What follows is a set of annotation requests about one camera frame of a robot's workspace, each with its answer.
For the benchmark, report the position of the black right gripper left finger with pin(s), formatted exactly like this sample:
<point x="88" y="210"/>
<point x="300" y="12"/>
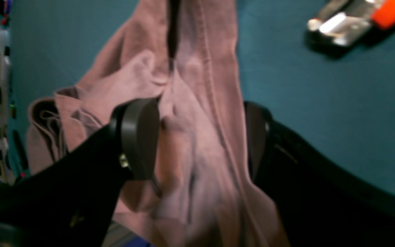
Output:
<point x="71" y="203"/>

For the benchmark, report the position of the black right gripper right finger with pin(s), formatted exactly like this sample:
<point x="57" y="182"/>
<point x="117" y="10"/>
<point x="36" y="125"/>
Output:
<point x="320" y="204"/>

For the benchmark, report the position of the pink T-shirt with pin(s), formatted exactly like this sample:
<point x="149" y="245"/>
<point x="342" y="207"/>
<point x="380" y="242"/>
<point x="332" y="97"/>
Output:
<point x="208" y="197"/>

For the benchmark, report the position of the blue table cloth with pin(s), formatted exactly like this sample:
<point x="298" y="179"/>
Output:
<point x="345" y="107"/>

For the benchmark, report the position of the orange grey utility knife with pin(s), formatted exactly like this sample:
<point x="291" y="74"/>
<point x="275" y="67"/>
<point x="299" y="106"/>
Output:
<point x="341" y="23"/>

